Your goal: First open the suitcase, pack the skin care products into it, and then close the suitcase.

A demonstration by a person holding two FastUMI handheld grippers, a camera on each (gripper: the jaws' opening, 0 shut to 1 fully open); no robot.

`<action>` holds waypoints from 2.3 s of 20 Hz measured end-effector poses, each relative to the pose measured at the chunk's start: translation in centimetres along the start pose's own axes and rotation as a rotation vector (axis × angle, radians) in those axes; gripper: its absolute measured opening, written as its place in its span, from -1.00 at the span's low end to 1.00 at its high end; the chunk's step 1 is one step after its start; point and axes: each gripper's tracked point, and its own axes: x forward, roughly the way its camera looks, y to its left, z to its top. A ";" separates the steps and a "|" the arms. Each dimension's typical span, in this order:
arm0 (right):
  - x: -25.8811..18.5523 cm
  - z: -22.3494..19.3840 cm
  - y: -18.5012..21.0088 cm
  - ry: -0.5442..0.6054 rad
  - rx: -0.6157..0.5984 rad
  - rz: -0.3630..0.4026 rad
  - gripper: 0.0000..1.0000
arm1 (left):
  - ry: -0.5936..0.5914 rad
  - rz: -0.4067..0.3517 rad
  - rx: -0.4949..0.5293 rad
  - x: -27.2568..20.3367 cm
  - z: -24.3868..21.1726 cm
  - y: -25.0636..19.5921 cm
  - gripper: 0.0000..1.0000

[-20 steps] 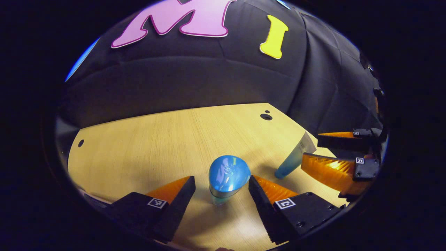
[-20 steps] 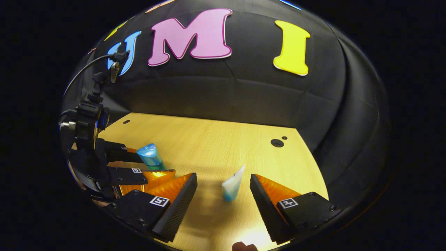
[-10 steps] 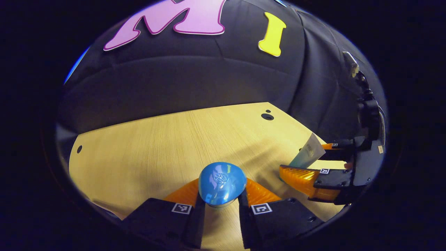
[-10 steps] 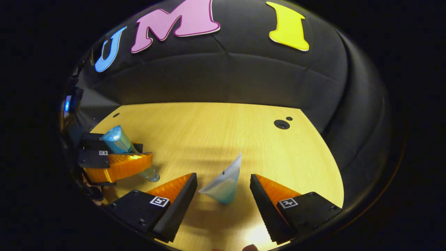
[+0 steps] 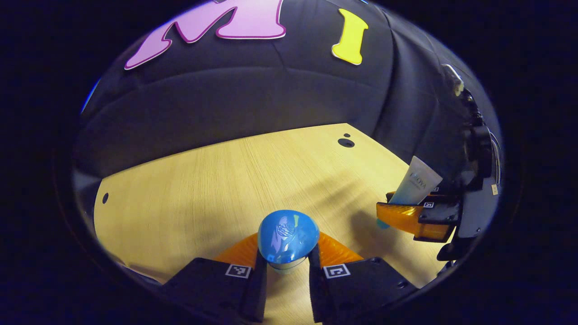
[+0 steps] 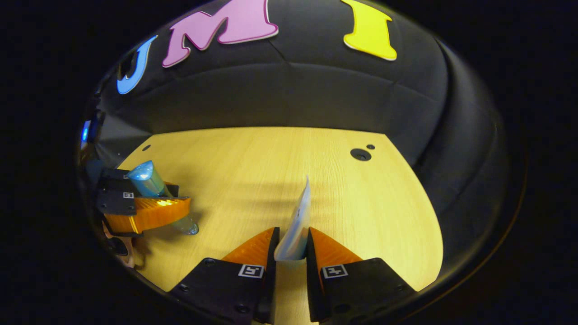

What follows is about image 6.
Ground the blue skin care bottle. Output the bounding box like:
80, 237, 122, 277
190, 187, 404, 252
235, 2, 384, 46
126, 160, 200, 236

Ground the black backdrop cloth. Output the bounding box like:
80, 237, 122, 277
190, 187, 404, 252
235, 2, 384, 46
77, 0, 511, 289

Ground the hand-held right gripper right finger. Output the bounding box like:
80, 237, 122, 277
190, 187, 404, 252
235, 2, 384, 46
306, 227, 417, 324

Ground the blue white skin care tube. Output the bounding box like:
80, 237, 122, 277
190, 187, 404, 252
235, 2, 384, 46
274, 176, 312, 261

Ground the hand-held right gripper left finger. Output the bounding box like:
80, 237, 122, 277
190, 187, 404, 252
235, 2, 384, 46
168, 227, 280, 325

